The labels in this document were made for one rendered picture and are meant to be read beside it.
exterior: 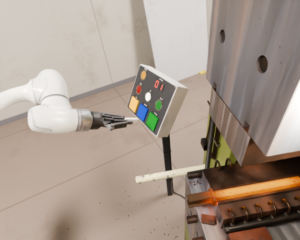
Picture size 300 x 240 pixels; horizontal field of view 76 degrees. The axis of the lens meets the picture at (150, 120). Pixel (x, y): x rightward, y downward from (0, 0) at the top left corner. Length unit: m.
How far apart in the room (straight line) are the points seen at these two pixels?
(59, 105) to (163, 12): 2.59
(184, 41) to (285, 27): 3.05
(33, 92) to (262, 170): 0.91
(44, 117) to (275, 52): 0.65
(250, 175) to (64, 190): 1.76
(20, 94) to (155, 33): 2.48
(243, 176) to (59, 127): 0.69
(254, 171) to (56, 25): 2.79
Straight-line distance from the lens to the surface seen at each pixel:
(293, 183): 0.85
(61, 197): 2.16
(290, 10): 0.32
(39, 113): 0.74
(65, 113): 0.75
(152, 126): 0.98
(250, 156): 0.47
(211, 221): 0.79
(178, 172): 1.23
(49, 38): 3.07
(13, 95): 0.86
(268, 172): 0.87
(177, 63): 3.32
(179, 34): 3.29
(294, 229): 0.88
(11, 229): 2.26
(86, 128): 0.79
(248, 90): 0.40
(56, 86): 0.82
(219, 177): 0.80
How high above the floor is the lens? 1.65
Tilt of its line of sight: 40 degrees down
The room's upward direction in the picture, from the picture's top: 8 degrees counter-clockwise
